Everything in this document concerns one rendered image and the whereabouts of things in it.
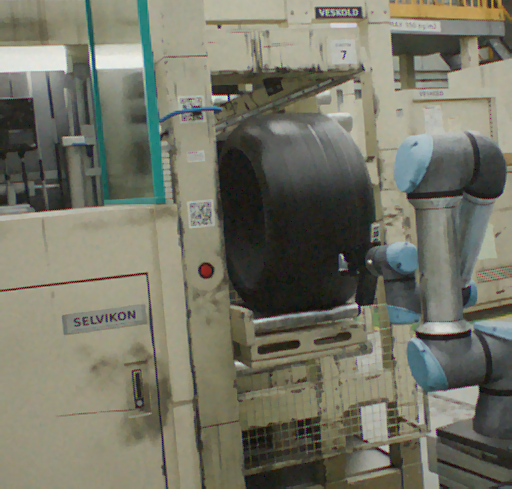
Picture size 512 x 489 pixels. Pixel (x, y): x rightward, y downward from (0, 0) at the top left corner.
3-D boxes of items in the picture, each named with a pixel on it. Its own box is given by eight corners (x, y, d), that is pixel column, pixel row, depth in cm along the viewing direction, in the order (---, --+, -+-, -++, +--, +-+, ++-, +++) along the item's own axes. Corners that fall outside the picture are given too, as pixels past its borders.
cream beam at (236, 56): (189, 76, 249) (185, 28, 248) (169, 88, 273) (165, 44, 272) (364, 70, 270) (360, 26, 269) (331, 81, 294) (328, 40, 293)
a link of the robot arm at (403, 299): (440, 320, 190) (434, 274, 190) (396, 326, 187) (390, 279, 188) (426, 320, 197) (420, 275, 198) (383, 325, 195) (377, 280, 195)
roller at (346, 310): (246, 336, 226) (250, 328, 222) (242, 322, 228) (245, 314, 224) (358, 319, 238) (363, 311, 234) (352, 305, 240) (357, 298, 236)
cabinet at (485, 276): (463, 324, 660) (452, 171, 652) (415, 317, 710) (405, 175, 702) (540, 307, 705) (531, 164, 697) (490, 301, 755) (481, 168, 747)
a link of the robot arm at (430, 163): (494, 391, 168) (478, 128, 164) (428, 402, 164) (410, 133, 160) (466, 378, 179) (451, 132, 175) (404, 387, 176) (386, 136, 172)
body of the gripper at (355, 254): (365, 243, 215) (387, 239, 203) (370, 276, 214) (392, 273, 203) (339, 246, 212) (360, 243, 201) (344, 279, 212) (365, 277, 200)
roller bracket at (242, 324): (246, 347, 219) (243, 311, 218) (204, 327, 256) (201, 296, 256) (258, 345, 220) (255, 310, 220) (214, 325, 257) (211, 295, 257)
